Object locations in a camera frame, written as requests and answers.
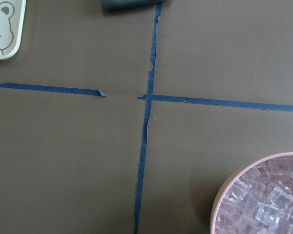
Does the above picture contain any pink bowl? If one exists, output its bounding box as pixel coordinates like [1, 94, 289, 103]
[209, 152, 293, 234]

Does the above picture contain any grey folded cloth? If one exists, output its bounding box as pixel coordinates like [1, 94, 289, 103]
[103, 0, 163, 11]

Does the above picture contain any cream bear tray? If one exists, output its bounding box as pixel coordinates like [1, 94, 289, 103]
[0, 0, 26, 60]

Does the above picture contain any clear ice cubes pile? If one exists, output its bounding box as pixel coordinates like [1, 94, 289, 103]
[215, 157, 293, 234]

